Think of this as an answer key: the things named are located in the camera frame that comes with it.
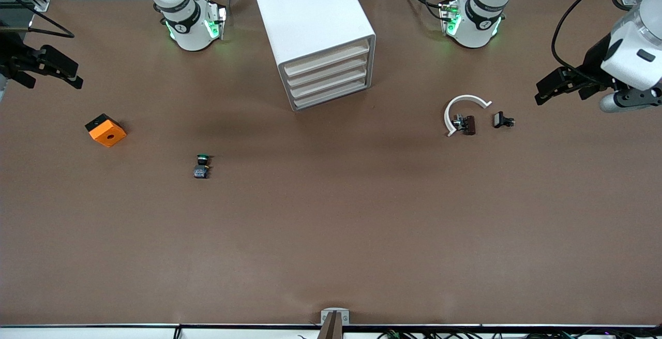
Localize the white curved plastic ring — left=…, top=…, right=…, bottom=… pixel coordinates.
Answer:
left=444, top=95, right=492, bottom=137

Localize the black cable bundle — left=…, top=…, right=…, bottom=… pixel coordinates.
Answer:
left=378, top=329, right=662, bottom=339

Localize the green push button switch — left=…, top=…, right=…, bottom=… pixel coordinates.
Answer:
left=193, top=153, right=212, bottom=180

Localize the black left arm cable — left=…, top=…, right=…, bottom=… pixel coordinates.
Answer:
left=550, top=0, right=642, bottom=76

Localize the grey metal table bracket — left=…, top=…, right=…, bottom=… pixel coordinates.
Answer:
left=320, top=308, right=350, bottom=339

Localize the brown table cover mat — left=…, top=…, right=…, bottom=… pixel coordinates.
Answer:
left=0, top=0, right=662, bottom=328

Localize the dark brown contact block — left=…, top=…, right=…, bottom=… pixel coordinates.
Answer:
left=453, top=114, right=476, bottom=136

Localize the white table edge rail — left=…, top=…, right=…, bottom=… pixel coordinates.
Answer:
left=0, top=323, right=662, bottom=339

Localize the orange button enclosure box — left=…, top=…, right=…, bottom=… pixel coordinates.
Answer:
left=85, top=114, right=127, bottom=148

